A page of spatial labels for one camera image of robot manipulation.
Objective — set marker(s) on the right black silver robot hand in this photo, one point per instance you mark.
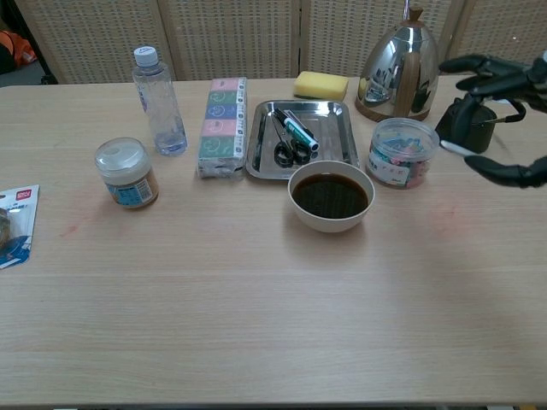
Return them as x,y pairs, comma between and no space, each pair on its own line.
508,81

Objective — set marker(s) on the white plastic spoon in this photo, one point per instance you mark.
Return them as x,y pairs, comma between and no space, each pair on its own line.
455,148

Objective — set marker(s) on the white bowl of dark liquid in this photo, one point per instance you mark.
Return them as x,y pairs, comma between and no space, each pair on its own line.
331,200

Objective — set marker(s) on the small black teapot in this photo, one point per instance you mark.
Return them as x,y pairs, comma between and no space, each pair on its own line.
474,134

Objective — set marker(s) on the steel gooseneck kettle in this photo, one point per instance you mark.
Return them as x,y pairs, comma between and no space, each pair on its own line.
397,72

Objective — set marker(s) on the clear jar of binder clips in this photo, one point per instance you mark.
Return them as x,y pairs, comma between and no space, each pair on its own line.
401,158

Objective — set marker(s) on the stainless steel tray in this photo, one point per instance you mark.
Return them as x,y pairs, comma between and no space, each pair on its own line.
333,136

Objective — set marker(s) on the yellow sponge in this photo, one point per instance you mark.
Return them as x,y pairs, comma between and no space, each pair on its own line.
320,84

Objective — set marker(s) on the teal and white marker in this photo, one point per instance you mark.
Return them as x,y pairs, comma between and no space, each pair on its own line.
299,130

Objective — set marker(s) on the woven folding screen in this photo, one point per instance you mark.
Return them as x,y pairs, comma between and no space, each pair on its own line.
235,38

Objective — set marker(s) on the colourful tissue pack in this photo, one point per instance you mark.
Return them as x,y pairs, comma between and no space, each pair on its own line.
222,128

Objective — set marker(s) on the clear plastic water bottle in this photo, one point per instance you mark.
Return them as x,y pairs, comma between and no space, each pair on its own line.
164,111

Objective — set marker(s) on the small jar white lid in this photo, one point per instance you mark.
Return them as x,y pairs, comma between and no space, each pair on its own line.
126,175

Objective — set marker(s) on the orange black bag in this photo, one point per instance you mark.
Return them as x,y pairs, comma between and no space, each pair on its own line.
15,51

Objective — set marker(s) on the blue hook blister package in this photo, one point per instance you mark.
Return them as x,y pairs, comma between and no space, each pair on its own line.
17,226

